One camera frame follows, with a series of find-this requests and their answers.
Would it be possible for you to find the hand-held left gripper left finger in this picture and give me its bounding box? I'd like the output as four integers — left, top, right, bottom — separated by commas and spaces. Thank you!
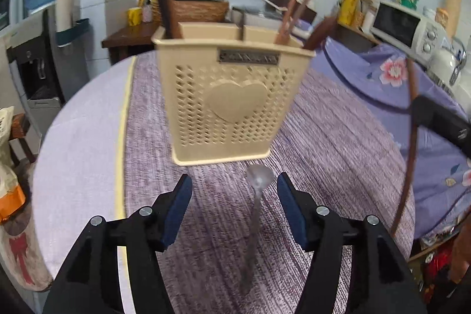
42, 173, 194, 314

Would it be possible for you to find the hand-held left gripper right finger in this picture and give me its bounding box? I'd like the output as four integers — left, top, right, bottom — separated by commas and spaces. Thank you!
277, 172, 429, 314

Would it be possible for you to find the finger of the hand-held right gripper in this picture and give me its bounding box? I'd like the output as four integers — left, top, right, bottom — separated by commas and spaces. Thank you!
410, 95, 471, 153

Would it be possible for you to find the beige plastic utensil holder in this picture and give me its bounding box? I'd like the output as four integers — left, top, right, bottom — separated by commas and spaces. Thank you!
151, 23, 318, 167

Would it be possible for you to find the white kettle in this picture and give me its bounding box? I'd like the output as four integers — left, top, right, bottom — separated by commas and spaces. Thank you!
429, 40, 468, 87

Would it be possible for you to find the white microwave oven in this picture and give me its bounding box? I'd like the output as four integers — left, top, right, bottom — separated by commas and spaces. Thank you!
370, 1, 447, 59

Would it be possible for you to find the wooden counter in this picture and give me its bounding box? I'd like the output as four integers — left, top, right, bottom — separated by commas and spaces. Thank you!
336, 21, 379, 46

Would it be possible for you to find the yellow package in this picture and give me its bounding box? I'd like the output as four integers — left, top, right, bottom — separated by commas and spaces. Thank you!
338, 0, 362, 26

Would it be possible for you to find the white sack red bow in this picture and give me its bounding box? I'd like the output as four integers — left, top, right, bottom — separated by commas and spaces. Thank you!
0, 215, 52, 290

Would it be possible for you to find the printed snack bag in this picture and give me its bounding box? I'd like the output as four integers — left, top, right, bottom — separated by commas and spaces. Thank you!
0, 106, 26, 222

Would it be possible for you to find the dark wooden side table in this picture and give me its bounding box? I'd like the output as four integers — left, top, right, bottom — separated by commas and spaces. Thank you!
102, 21, 162, 64

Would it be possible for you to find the wooden chair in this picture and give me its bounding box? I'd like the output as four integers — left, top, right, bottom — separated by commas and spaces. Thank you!
9, 113, 37, 164

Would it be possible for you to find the yellow cup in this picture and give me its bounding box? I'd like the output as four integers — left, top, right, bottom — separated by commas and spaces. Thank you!
127, 7, 143, 27

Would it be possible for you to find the woven basket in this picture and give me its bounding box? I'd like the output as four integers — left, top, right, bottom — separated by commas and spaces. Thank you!
152, 0, 229, 25

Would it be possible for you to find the water dispenser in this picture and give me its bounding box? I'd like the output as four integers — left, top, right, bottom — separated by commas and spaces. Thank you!
5, 9, 89, 153

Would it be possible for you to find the teal roll holder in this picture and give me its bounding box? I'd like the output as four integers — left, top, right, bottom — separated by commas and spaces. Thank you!
55, 18, 91, 48

